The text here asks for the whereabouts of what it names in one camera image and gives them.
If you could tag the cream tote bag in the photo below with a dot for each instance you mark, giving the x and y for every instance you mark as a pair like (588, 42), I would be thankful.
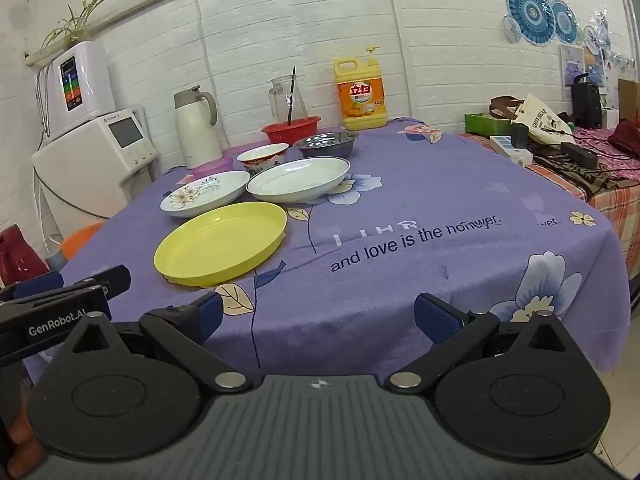
(540, 120)

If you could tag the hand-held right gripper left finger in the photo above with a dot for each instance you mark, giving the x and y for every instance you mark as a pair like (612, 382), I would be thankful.
(210, 311)

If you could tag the metal bowl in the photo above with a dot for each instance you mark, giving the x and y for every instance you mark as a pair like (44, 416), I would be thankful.
(325, 144)

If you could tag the white water dispenser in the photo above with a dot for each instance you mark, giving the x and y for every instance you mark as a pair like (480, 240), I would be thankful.
(85, 172)

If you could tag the green potted plant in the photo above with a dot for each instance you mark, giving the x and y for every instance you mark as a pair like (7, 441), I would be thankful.
(75, 27)

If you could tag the clear glass pitcher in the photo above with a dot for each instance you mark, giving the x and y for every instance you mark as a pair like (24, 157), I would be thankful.
(279, 100)

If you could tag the brown bag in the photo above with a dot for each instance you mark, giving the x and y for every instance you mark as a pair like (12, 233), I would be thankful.
(505, 106)

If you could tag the orange plastic stool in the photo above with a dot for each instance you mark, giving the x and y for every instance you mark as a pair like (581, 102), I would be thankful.
(80, 241)

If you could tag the white thermos jug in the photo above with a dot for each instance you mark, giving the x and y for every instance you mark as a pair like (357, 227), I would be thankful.
(197, 135)

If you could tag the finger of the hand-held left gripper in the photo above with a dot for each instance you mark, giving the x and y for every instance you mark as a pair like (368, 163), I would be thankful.
(37, 285)
(107, 277)

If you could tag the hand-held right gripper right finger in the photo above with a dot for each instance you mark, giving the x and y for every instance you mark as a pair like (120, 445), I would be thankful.
(435, 317)

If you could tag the green box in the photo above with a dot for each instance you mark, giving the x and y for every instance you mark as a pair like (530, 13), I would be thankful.
(482, 124)

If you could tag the yellow detergent bottle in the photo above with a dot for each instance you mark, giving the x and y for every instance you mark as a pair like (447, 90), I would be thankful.
(360, 102)

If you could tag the white red patterned bowl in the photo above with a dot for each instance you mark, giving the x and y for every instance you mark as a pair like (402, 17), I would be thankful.
(262, 158)

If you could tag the wall poster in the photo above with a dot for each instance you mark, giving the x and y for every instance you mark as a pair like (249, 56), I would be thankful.
(571, 70)

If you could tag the large blue paper fan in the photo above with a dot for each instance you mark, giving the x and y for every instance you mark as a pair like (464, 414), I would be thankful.
(530, 12)

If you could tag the white floral plate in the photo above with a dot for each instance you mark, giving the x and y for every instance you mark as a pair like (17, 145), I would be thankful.
(205, 193)

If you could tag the cardboard box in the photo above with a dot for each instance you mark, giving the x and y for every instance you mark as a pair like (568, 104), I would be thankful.
(629, 100)

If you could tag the purple plastic bowl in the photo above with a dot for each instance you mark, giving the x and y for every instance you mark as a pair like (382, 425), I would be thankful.
(212, 166)

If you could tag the black stirring stick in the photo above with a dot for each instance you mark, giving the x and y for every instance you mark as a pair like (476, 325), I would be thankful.
(290, 95)

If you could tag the purple floral tablecloth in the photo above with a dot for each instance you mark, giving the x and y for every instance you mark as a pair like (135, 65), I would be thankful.
(400, 185)

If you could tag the white water purifier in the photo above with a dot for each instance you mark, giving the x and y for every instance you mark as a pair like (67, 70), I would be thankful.
(92, 85)

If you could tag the black upright speaker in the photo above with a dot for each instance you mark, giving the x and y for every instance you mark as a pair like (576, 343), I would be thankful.
(587, 105)

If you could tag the black long box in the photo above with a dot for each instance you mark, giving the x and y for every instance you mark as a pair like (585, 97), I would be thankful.
(580, 156)

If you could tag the small blue paper fan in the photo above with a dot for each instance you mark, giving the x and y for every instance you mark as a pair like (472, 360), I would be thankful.
(565, 22)

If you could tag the red plastic container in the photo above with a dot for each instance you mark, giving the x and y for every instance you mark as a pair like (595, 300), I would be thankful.
(20, 260)

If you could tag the white deep plate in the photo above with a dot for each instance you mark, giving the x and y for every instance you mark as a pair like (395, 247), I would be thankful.
(300, 178)

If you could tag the white power strip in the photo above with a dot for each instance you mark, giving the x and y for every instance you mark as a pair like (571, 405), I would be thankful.
(505, 150)

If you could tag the yellow plastic plate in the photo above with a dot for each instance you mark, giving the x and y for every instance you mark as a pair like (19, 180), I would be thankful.
(220, 245)

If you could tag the red plastic strainer basket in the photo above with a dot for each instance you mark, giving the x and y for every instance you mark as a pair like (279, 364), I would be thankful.
(292, 133)

